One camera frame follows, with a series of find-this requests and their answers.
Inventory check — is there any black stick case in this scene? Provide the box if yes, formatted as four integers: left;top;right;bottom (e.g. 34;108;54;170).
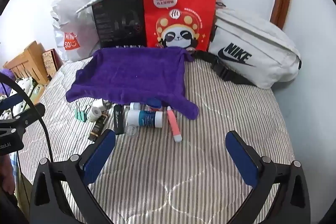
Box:
113;105;125;135

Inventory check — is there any purple plush toy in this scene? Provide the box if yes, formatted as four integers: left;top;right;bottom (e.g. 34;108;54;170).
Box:
0;69;17;98

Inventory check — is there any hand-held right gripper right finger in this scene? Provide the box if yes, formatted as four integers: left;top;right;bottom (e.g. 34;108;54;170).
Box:
225;131;312;224

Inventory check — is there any clear plastic cap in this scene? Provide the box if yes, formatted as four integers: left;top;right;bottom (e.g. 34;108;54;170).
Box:
125;124;138;136

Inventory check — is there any white spotted cloth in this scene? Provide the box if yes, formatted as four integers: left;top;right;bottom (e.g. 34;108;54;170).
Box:
0;77;37;119

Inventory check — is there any white tape roll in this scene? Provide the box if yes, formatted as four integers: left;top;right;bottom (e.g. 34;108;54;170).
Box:
87;106;102;122

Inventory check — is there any pink and white tube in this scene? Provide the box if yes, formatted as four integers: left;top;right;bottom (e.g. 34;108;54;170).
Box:
167;106;182;143

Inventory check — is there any brown and black tube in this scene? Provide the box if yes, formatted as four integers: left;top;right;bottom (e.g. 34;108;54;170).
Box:
88;112;110;141

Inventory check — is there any white waist bag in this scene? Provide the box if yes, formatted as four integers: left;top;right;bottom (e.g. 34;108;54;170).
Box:
193;7;302;89

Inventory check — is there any purple towel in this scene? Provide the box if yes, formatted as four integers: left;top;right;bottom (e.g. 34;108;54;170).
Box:
66;47;199;120

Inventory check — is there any black cardboard box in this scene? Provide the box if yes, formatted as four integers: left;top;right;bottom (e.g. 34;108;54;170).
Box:
76;0;160;49

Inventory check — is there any brown patterned box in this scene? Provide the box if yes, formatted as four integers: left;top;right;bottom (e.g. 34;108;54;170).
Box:
42;49;64;75

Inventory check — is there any person's left hand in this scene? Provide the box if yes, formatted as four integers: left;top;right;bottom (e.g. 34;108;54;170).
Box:
0;155;17;196

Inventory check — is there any red panda print paper bag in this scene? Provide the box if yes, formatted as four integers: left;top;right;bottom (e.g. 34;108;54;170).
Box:
143;0;218;52

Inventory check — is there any white and blue bottle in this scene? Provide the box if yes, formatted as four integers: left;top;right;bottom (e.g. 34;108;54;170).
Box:
127;110;164;128

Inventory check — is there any blue lid jar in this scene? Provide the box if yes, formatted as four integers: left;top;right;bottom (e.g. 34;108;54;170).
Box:
146;98;162;111

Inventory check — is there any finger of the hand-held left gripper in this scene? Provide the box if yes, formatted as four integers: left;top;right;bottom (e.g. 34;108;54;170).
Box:
12;103;46;133

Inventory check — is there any green binder clip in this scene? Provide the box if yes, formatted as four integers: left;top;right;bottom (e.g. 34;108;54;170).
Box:
75;102;91;123

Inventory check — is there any white plastic shopping bag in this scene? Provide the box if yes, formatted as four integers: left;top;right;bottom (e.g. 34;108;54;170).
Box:
50;0;101;62

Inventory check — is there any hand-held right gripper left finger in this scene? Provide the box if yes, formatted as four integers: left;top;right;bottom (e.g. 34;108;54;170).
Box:
29;129;116;224

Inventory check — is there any black cable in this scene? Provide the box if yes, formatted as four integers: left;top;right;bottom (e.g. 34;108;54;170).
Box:
0;74;54;163

